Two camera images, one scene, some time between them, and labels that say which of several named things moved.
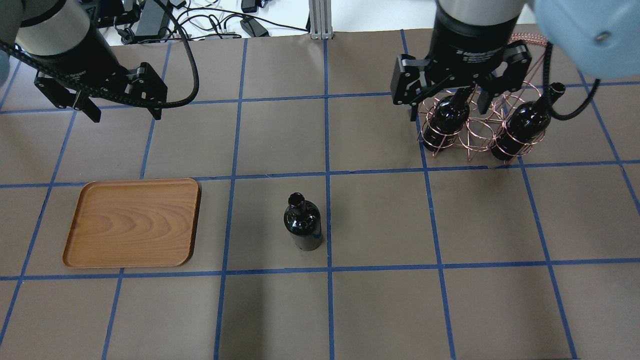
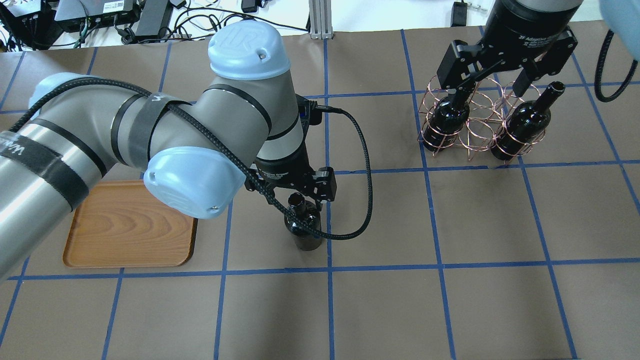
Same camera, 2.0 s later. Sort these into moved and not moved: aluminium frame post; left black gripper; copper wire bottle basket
Moved: left black gripper
Not moved: copper wire bottle basket; aluminium frame post
